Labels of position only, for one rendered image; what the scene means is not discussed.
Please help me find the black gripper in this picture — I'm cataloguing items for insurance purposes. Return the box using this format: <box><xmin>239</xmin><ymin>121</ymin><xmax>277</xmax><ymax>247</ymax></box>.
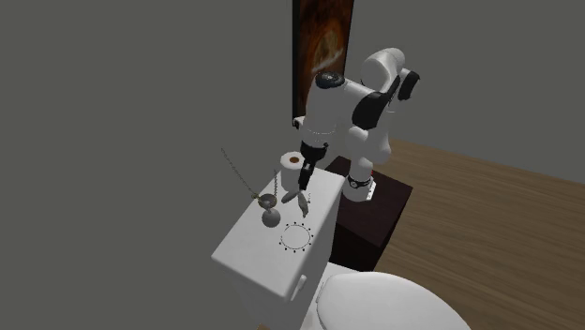
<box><xmin>297</xmin><ymin>140</ymin><xmax>330</xmax><ymax>192</ymax></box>

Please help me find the white toilet paper roll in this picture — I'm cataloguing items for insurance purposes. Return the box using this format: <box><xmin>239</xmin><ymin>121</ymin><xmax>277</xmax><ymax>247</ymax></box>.
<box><xmin>279</xmin><ymin>151</ymin><xmax>307</xmax><ymax>192</ymax></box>

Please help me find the grey oblong piece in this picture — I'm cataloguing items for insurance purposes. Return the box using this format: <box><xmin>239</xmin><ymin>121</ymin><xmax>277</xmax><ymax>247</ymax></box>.
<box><xmin>296</xmin><ymin>191</ymin><xmax>312</xmax><ymax>218</ymax></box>

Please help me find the dark robot stand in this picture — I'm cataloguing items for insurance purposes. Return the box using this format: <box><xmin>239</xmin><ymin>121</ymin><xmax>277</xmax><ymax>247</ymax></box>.
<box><xmin>324</xmin><ymin>155</ymin><xmax>414</xmax><ymax>274</ymax></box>

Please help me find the grey metal censer with chains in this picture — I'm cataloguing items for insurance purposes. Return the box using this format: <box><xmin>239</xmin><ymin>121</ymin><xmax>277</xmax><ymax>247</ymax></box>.
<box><xmin>219</xmin><ymin>146</ymin><xmax>281</xmax><ymax>229</ymax></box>

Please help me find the beaded wire bracelet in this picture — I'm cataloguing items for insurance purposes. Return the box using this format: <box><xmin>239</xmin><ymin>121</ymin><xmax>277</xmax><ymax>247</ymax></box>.
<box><xmin>278</xmin><ymin>221</ymin><xmax>315</xmax><ymax>253</ymax></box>

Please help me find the orange dark wall picture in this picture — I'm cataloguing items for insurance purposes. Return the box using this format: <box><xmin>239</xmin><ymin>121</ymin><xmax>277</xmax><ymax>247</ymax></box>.
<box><xmin>292</xmin><ymin>0</ymin><xmax>355</xmax><ymax>128</ymax></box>

